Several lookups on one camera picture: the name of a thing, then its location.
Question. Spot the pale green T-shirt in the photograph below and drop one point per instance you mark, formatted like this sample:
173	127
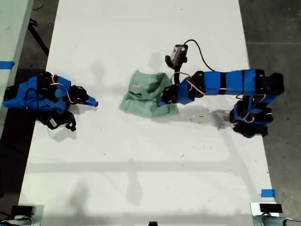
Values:
141	103

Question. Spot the blue tape strip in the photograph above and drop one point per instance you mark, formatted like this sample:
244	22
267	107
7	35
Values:
267	193
7	64

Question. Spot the small black clamp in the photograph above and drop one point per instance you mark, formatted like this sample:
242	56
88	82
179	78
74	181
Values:
152	223

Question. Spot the grey metal tube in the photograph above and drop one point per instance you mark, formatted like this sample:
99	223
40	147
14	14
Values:
272	221
23	222

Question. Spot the black stand leg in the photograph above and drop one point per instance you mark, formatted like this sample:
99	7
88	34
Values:
38	37

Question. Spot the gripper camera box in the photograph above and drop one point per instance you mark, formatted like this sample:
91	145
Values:
53	122
177	55

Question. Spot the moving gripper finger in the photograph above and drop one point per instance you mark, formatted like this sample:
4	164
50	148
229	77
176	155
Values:
162	103
91	103

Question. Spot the small black box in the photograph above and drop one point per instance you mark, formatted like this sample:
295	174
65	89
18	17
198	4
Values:
270	208
22	210

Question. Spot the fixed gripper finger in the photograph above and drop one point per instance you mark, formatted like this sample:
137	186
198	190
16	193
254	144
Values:
91	98
160	102

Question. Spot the pale side table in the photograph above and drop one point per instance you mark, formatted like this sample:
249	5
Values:
11	28

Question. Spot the camera black stalk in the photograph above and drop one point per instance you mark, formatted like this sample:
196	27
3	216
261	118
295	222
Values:
176	74

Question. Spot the shiny metal plate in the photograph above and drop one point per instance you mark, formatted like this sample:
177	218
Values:
38	212
254	208

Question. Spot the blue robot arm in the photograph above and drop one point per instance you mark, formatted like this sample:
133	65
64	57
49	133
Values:
23	94
225	82

